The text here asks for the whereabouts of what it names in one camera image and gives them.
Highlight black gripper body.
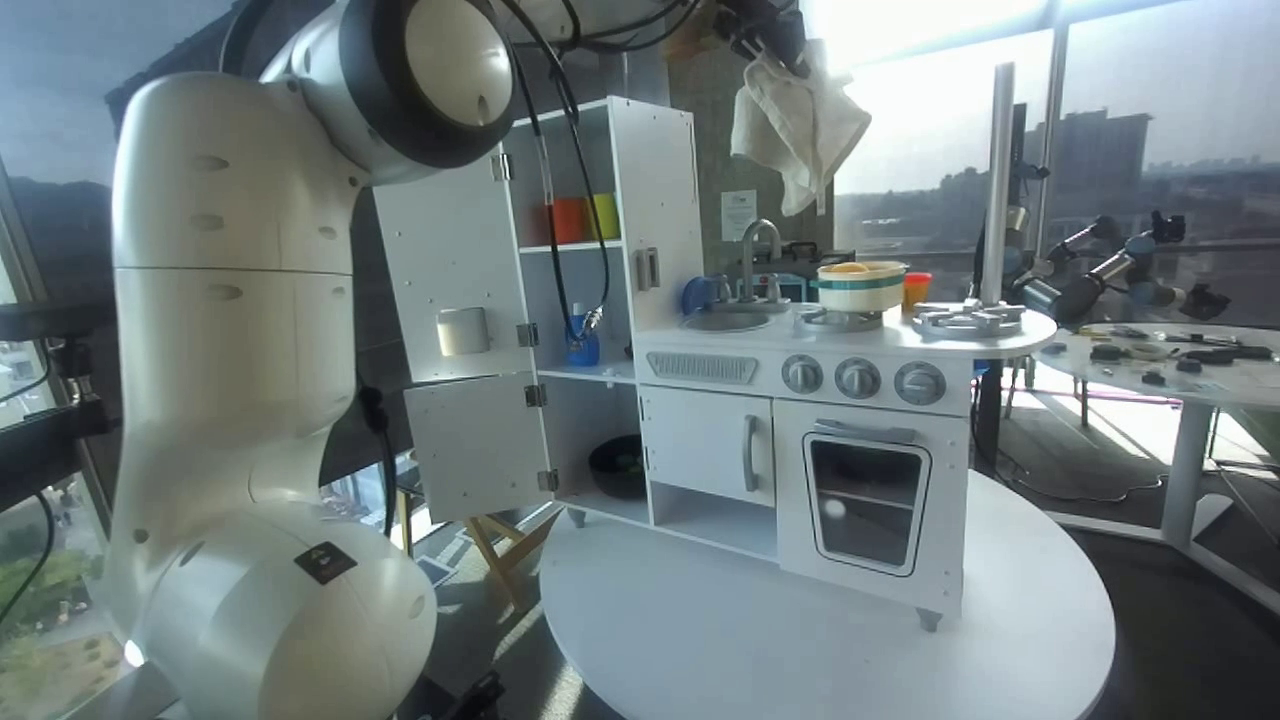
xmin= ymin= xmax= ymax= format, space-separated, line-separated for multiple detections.
xmin=716 ymin=0 xmax=815 ymax=61

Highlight white towel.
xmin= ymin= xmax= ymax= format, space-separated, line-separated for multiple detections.
xmin=723 ymin=51 xmax=875 ymax=218

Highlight white pot with coloured bands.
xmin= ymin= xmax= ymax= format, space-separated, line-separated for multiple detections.
xmin=812 ymin=254 xmax=917 ymax=324

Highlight tall white cabinet door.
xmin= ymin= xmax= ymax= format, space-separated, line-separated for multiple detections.
xmin=370 ymin=138 xmax=542 ymax=392

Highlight white toy kitchen cabinet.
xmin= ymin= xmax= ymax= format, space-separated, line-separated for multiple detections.
xmin=370 ymin=90 xmax=1064 ymax=641

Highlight short white cabinet door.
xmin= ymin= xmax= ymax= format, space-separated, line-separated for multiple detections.
xmin=400 ymin=371 xmax=562 ymax=524

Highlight white paper notice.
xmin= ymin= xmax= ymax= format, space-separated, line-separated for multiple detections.
xmin=716 ymin=182 xmax=765 ymax=248

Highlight silver toy faucet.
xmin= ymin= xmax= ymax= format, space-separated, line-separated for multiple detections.
xmin=737 ymin=217 xmax=793 ymax=307

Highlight green cup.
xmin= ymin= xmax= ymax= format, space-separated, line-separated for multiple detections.
xmin=586 ymin=190 xmax=624 ymax=244

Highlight white upright pole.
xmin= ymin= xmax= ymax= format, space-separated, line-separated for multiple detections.
xmin=976 ymin=61 xmax=1030 ymax=310

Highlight orange plastic cup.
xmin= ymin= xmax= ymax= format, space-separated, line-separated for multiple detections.
xmin=536 ymin=197 xmax=598 ymax=248

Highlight grey toy sink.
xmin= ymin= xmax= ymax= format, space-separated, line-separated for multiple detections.
xmin=692 ymin=301 xmax=793 ymax=336

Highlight small orange cup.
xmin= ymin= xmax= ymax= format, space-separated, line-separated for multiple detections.
xmin=904 ymin=268 xmax=940 ymax=318

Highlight grey stove knob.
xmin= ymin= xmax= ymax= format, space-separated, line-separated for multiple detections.
xmin=894 ymin=361 xmax=952 ymax=411
xmin=833 ymin=355 xmax=884 ymax=404
xmin=780 ymin=353 xmax=827 ymax=401

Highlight blue detergent bottle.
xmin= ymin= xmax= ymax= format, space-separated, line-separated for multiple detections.
xmin=562 ymin=301 xmax=604 ymax=374

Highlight black bowl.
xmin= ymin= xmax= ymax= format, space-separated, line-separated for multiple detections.
xmin=586 ymin=431 xmax=652 ymax=504

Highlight white oven door with window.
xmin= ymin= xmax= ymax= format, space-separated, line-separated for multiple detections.
xmin=772 ymin=401 xmax=976 ymax=618

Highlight black tool on table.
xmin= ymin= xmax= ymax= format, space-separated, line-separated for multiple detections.
xmin=1168 ymin=340 xmax=1276 ymax=374

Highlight white side table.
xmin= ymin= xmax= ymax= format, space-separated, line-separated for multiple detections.
xmin=1032 ymin=318 xmax=1280 ymax=550

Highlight wooden folding stand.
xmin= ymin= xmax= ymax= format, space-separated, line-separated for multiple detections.
xmin=460 ymin=507 xmax=566 ymax=618

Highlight round white table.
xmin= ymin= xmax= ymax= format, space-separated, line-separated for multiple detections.
xmin=536 ymin=469 xmax=1119 ymax=720

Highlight black backdrop panel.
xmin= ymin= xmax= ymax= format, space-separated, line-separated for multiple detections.
xmin=101 ymin=0 xmax=286 ymax=125

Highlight black tripod stand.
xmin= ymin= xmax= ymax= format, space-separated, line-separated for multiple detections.
xmin=0 ymin=294 xmax=123 ymax=517

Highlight grey pole base plate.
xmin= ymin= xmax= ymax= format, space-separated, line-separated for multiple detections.
xmin=907 ymin=294 xmax=1032 ymax=348

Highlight black camera rig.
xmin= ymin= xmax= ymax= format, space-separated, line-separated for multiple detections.
xmin=1018 ymin=209 xmax=1194 ymax=330

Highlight white cupboard door with handle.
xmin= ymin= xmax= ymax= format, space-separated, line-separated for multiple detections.
xmin=639 ymin=384 xmax=780 ymax=507

